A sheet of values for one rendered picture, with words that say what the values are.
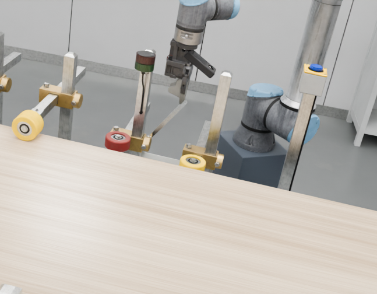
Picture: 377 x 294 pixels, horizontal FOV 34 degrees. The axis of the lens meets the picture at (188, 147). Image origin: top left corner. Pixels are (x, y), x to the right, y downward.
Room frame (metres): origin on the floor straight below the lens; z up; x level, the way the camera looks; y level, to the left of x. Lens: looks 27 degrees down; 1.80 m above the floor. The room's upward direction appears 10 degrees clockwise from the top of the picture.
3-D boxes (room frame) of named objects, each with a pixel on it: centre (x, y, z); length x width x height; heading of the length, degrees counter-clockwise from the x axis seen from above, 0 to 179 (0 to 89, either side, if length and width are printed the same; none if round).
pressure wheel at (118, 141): (1.73, 0.22, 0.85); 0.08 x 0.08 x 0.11
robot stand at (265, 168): (2.50, -0.29, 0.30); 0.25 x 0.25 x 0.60; 29
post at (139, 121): (1.83, 0.17, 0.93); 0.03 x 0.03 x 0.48; 85
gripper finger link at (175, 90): (1.89, 0.07, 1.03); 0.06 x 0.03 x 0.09; 85
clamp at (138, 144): (1.83, 0.20, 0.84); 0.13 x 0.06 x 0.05; 85
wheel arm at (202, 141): (1.86, -0.04, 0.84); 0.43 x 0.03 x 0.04; 175
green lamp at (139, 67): (1.79, 0.18, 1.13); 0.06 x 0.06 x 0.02
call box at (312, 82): (1.79, -0.34, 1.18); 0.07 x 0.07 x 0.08; 85
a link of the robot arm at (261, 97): (2.49, -0.29, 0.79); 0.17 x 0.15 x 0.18; 45
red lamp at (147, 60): (1.79, 0.18, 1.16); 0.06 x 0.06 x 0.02
